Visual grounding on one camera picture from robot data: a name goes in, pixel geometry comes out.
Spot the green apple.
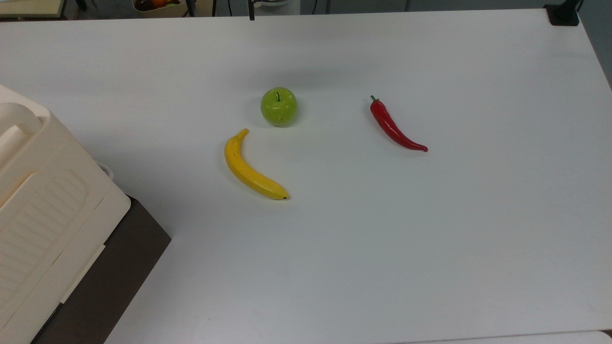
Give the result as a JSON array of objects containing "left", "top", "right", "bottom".
[{"left": 260, "top": 86, "right": 298, "bottom": 127}]

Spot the beige side table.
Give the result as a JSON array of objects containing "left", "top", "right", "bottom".
[{"left": 0, "top": 0, "right": 66, "bottom": 20}]

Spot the dark brown wooden drawer box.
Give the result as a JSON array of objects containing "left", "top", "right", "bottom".
[{"left": 31, "top": 196, "right": 172, "bottom": 344}]

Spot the basket of fruit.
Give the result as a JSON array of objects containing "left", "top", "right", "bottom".
[{"left": 131, "top": 0, "right": 187, "bottom": 19}]

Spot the black table clamp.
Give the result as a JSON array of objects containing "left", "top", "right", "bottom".
[{"left": 544, "top": 0, "right": 585, "bottom": 27}]

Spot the yellow banana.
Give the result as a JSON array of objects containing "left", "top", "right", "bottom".
[{"left": 224, "top": 128, "right": 290, "bottom": 201}]

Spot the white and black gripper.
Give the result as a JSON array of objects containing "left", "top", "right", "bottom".
[{"left": 248, "top": 0, "right": 291, "bottom": 21}]

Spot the cream plastic cabinet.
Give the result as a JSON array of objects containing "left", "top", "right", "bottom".
[{"left": 0, "top": 84, "right": 132, "bottom": 344}]

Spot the red chili pepper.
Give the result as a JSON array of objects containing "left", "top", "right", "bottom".
[{"left": 370, "top": 95, "right": 428, "bottom": 152}]

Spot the cream cabinet carry handle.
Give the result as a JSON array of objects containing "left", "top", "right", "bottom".
[{"left": 0, "top": 103, "right": 51, "bottom": 163}]

